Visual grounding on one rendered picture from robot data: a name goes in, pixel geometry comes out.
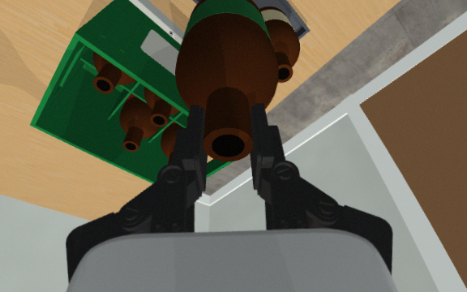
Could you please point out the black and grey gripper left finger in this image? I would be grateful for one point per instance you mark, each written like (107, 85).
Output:
(161, 206)

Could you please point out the dark grey tray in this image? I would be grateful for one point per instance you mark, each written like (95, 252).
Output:
(298, 25)

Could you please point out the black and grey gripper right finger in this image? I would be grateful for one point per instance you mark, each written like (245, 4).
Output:
(294, 203)

